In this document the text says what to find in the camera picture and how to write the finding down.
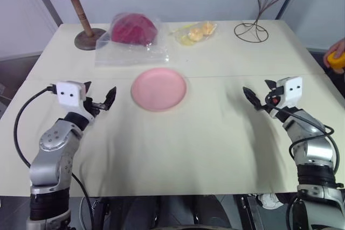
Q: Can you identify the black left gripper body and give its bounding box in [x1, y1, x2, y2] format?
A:
[82, 96, 107, 115]

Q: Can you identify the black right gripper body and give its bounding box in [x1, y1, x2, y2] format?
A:
[260, 86, 284, 113]

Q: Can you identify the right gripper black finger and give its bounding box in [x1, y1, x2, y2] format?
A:
[264, 79, 279, 90]
[242, 86, 262, 111]

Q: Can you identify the yellow round fruit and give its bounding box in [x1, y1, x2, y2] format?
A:
[327, 51, 345, 69]

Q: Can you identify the pink round plate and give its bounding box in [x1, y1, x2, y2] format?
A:
[130, 67, 188, 111]

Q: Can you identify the person's bare hand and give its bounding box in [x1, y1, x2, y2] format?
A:
[322, 38, 345, 74]

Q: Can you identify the large clear plastic bag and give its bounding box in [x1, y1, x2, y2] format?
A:
[94, 11, 170, 68]

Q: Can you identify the dark red round cabbage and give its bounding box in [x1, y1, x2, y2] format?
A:
[111, 12, 158, 46]

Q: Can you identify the cream tablecloth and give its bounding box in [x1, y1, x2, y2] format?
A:
[0, 19, 345, 197]

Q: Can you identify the brown wooden hat stand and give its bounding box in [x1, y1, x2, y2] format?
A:
[53, 0, 107, 51]

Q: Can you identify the small clear plastic bag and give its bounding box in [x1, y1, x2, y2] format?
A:
[169, 20, 219, 48]

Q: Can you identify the white part under table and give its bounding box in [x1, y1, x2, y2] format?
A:
[257, 192, 280, 210]

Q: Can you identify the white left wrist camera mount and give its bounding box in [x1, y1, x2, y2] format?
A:
[55, 80, 95, 121]

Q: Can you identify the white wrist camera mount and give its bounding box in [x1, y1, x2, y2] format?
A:
[269, 76, 303, 119]
[55, 80, 95, 121]

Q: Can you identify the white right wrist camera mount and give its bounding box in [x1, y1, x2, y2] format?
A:
[269, 76, 303, 119]

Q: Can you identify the dark wire stand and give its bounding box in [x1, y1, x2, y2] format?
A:
[233, 0, 307, 43]

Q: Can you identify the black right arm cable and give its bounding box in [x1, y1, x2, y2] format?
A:
[265, 97, 341, 174]

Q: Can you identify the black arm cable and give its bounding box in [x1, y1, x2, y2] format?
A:
[265, 97, 341, 174]
[13, 86, 57, 169]

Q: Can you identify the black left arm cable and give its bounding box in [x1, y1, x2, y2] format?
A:
[13, 86, 57, 169]

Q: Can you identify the black cable under table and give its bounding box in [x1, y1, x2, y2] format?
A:
[70, 172, 94, 230]

